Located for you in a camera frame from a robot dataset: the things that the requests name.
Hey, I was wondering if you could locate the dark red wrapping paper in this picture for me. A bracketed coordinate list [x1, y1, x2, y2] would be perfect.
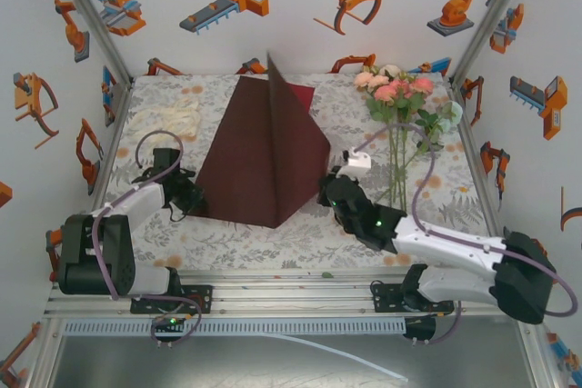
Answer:
[186, 51, 332, 230]

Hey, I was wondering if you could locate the cream ribbon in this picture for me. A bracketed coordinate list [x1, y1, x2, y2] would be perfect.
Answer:
[129, 96, 201, 139]

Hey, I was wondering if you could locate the artificial flower bouquet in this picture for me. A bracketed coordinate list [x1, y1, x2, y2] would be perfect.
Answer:
[353, 64, 465, 210]

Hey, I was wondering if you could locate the floral patterned tablecloth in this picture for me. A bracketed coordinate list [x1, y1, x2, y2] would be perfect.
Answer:
[85, 73, 497, 271]

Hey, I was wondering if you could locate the grey metal panel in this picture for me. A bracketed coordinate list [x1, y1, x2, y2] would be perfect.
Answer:
[45, 335, 537, 388]

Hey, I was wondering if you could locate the thin white tube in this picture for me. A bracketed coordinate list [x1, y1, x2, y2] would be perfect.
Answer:
[254, 332, 410, 383]

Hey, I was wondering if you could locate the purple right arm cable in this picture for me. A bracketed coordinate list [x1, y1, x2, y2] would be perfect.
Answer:
[352, 122, 579, 346]

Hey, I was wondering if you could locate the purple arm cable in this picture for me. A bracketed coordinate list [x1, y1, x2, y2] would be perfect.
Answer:
[352, 122, 579, 346]
[93, 130, 204, 349]

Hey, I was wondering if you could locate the aluminium side rail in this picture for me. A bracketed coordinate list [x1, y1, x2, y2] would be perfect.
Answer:
[72, 78, 134, 281]
[447, 78, 515, 279]

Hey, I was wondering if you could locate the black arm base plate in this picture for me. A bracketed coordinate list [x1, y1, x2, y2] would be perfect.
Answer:
[130, 284, 214, 315]
[372, 281, 456, 315]

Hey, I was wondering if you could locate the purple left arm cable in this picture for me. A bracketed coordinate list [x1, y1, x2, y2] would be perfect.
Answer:
[93, 130, 204, 349]

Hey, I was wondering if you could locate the white slotted cable duct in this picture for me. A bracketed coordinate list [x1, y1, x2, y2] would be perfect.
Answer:
[61, 318, 406, 337]

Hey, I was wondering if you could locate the aluminium frame post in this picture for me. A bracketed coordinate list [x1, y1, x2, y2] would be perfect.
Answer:
[447, 0, 541, 85]
[45, 0, 134, 85]

